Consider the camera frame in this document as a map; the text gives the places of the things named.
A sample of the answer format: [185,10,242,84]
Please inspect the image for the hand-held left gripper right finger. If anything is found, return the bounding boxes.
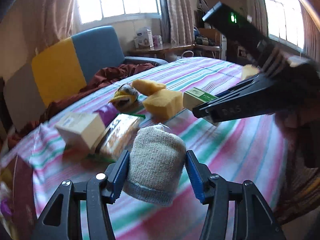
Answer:
[186,150,287,240]

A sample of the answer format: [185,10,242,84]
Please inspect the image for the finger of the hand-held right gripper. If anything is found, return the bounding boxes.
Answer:
[216,74,265,98]
[192,80,305,127]

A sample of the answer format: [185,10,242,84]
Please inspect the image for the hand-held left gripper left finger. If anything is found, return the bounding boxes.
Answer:
[30,151,129,240]

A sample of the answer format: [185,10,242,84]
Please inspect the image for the small green label box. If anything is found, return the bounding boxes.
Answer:
[183,87,218,110]

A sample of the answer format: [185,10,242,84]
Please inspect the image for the grey sock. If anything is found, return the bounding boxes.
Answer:
[124,124,187,207]

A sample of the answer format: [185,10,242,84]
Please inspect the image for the yellow sponge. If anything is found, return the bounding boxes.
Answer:
[241,64,260,80]
[132,79,167,96]
[142,89,184,120]

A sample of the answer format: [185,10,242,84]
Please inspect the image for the gold tin box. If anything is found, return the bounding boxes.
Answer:
[0,152,38,240]

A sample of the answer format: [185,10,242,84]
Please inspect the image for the person's right hand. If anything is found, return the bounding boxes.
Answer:
[275,100,320,168]

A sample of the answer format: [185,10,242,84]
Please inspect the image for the bright window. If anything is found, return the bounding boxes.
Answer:
[260,0,304,53]
[74,0,162,25]

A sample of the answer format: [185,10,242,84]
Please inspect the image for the striped bed sheet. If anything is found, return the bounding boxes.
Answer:
[0,56,295,240]

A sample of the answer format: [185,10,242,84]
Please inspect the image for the orange snack packet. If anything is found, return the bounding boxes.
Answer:
[100,114,146,162]

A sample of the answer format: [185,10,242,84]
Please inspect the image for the cluttered wooden shelf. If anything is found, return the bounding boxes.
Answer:
[194,0,227,60]

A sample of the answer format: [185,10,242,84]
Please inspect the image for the white carton box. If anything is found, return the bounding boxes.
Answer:
[55,112,105,153]

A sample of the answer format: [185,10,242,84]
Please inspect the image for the pink curtain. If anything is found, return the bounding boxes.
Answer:
[160,0,195,45]
[300,0,320,63]
[32,0,77,48]

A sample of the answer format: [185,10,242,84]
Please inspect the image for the purple packet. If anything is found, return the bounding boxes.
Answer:
[96,104,118,127]

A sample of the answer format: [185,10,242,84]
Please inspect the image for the yellow striped sock ball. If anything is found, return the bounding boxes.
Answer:
[109,83,139,112]

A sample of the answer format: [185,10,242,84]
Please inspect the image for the wooden side table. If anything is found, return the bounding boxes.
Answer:
[127,44,195,60]

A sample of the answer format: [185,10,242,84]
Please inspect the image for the maroon cloth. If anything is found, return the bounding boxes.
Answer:
[7,64,156,153]

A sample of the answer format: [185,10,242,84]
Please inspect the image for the white printed box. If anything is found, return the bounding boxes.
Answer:
[134,27,153,49]

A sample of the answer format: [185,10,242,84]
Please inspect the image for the grey yellow blue sofa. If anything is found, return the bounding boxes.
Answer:
[2,25,169,133]

